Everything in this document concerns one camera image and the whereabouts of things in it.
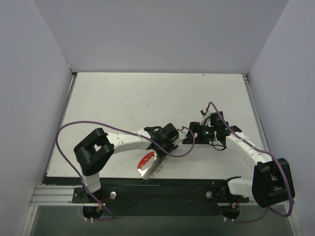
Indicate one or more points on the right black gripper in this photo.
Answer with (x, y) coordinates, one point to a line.
(192, 132)

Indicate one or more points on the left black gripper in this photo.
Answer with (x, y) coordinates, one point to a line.
(169, 145)

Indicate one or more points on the red handled metal keyring holder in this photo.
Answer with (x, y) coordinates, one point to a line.
(150, 165)

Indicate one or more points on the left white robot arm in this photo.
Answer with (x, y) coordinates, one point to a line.
(94, 151)

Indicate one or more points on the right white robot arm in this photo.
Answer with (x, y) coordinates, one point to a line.
(272, 180)

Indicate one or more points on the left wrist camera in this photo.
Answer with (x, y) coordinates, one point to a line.
(181, 137)

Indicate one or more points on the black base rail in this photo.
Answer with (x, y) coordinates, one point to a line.
(157, 197)

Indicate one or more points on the aluminium frame rail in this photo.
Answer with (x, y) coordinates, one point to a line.
(50, 195)
(253, 128)

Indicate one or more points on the left aluminium frame rail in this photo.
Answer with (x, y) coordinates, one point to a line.
(50, 195)

